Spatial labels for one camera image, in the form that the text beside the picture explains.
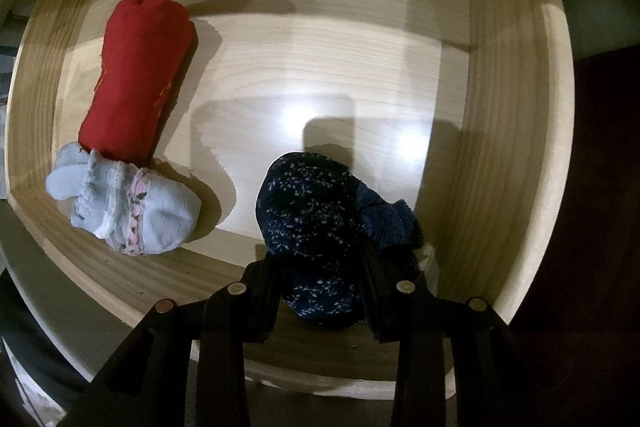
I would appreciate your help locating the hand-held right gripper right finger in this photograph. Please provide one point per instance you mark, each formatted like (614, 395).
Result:
(377, 302)

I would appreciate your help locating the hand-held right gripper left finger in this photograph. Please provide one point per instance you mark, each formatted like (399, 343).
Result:
(265, 302)

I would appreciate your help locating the navy floral underwear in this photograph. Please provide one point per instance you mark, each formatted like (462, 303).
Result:
(310, 217)

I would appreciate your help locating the pale blue lace sock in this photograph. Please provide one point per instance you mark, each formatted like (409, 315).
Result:
(150, 207)

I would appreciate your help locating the wooden drawer with grey front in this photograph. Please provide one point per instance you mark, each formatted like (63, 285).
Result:
(325, 57)

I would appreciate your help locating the red sock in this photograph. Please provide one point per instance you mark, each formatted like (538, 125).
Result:
(135, 77)

